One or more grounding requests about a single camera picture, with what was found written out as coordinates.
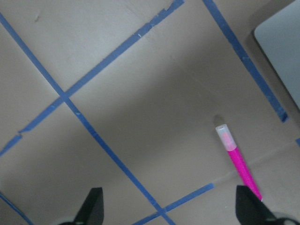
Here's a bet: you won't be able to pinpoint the silver laptop notebook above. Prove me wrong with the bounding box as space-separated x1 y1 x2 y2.
254 0 300 107

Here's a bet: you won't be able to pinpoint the pink highlighter pen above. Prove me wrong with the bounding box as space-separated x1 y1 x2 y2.
215 124 263 200

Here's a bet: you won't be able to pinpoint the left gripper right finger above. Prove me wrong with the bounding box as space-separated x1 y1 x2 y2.
235 185 291 225

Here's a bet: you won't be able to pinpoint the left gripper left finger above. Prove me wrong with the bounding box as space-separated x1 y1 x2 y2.
72 187 104 225

